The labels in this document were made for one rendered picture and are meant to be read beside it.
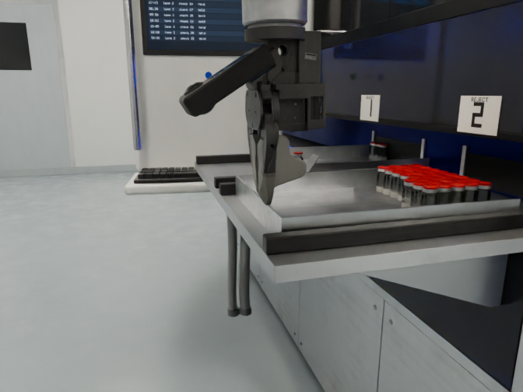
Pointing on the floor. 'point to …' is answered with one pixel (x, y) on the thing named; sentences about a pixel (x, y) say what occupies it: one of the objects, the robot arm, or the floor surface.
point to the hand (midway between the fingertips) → (261, 196)
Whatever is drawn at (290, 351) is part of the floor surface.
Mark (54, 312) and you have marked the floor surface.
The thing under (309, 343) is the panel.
